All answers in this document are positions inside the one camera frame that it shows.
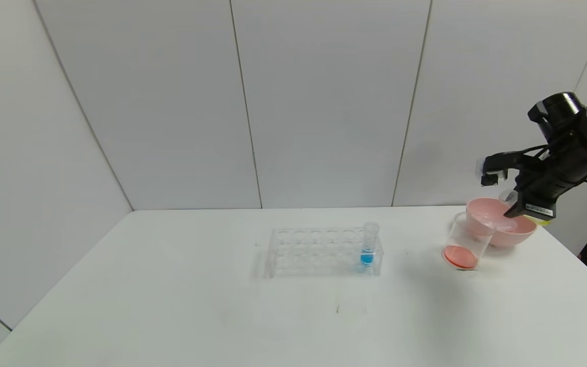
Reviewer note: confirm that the clear plastic beaker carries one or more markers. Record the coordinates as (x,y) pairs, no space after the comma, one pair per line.
(460,255)

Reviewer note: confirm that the test tube with red pigment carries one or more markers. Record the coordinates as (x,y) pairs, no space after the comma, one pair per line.
(500,224)

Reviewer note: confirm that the clear plastic test tube rack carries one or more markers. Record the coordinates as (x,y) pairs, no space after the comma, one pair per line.
(314,250)

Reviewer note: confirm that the test tube with yellow pigment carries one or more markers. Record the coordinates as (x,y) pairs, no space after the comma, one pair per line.
(540,220)

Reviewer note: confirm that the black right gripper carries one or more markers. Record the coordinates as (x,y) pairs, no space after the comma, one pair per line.
(538,208)

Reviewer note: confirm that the test tube with blue pigment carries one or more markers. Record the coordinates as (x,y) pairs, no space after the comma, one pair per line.
(368,255)

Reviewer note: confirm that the pink bowl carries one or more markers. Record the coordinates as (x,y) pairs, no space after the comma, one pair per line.
(520,232)

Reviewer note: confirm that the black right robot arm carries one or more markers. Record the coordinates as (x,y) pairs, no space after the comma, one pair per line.
(579,127)

